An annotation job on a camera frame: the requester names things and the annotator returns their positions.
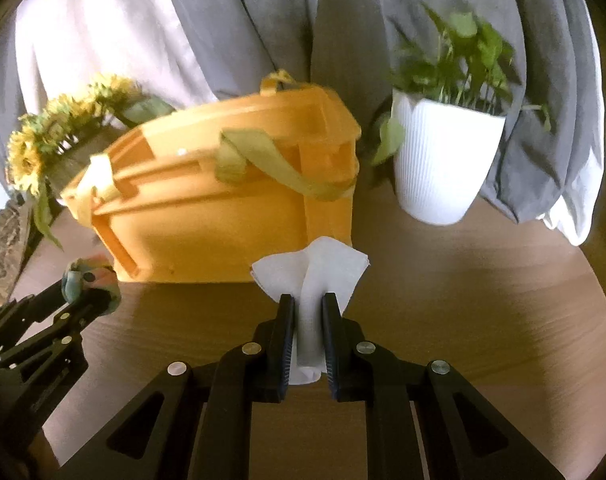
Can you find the grey curtain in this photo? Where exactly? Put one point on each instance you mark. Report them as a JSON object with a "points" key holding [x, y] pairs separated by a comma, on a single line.
{"points": [[333, 20]]}

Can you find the artificial sunflower bouquet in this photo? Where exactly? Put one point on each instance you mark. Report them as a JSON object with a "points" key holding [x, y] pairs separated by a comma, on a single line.
{"points": [[28, 160]]}

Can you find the colourful plush toy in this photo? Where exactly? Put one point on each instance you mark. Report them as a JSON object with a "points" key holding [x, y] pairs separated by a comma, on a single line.
{"points": [[95, 272]]}

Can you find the green plant in white pot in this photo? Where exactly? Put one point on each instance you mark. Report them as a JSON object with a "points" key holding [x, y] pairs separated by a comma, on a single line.
{"points": [[443, 160]]}

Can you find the white cloth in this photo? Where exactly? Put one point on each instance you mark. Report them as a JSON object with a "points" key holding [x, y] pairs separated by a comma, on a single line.
{"points": [[328, 265]]}

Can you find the woven brown mat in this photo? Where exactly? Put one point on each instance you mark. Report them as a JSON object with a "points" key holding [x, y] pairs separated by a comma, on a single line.
{"points": [[3, 245]]}

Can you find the white curtain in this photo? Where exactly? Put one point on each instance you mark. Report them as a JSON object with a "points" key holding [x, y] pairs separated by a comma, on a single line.
{"points": [[578, 210], [108, 25]]}

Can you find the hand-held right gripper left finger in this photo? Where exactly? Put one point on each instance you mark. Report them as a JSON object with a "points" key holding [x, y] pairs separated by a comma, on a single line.
{"points": [[285, 340]]}

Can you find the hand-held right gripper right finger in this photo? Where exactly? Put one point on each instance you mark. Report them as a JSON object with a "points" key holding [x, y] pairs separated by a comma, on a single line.
{"points": [[330, 340]]}

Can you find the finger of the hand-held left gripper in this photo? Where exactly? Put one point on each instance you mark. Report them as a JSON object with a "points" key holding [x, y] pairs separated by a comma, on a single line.
{"points": [[33, 310], [68, 327]]}

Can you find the orange plastic storage box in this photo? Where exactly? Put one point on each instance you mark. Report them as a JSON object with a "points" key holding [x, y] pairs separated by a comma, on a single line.
{"points": [[208, 230]]}

